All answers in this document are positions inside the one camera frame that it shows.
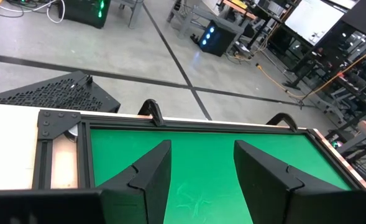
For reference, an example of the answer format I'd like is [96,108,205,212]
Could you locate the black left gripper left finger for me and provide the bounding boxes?
[0,139,172,224]

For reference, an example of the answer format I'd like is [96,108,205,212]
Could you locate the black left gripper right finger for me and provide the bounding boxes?
[234,139,366,224]

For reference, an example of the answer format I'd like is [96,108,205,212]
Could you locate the green table mat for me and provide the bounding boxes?
[89,128,354,224]

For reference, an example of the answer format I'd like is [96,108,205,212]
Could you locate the black tripod stand base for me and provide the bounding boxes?
[281,52,314,91]

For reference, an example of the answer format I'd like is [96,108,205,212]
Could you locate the black perforated computer case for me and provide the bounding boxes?
[0,70,122,114]

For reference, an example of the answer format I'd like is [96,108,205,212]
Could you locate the black computer blue lights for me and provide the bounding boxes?
[198,20,237,58]

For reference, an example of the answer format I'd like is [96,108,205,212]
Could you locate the white display screen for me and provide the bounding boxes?
[284,0,345,47]

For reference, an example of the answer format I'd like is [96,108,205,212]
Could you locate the black computer green lights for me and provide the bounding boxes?
[57,0,112,30]

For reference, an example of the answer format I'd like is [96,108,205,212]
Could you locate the black arched frame handle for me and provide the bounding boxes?
[137,98,166,127]
[265,112,299,133]

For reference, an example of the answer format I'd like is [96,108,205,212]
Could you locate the black aluminium table frame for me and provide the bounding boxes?
[32,108,366,191]

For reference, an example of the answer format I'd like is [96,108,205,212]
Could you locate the yellow extension cable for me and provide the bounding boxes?
[255,43,366,101]

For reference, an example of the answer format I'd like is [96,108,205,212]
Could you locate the white floor cable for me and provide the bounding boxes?
[0,0,66,24]

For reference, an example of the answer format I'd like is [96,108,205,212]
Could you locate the grey metal table frame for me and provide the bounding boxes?
[166,0,247,40]

